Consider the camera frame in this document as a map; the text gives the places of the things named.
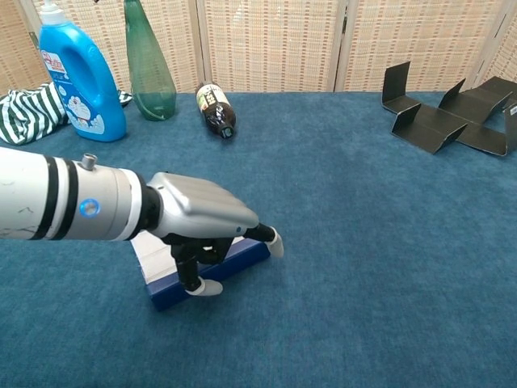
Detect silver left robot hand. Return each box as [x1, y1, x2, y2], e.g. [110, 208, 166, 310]
[145, 172, 285, 298]

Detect blue folding glasses case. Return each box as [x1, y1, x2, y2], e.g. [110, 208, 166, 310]
[129, 230, 271, 312]

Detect brown plastic drink bottle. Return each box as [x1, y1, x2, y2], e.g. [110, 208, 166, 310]
[195, 82, 237, 141]

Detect green transparent spray bottle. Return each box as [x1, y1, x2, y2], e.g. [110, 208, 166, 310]
[123, 0, 178, 122]

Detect blue laundry detergent bottle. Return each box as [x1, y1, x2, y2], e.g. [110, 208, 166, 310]
[38, 0, 128, 143]

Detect blue carpet table cover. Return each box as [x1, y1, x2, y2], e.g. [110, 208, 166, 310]
[0, 91, 517, 388]

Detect woven bamboo folding screen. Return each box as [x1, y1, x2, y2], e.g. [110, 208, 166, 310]
[0, 0, 517, 96]

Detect green white striped cloth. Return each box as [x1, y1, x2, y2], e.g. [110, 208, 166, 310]
[0, 82, 133, 146]

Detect black unfolded cardboard box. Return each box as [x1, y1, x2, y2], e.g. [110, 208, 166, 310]
[381, 61, 517, 157]

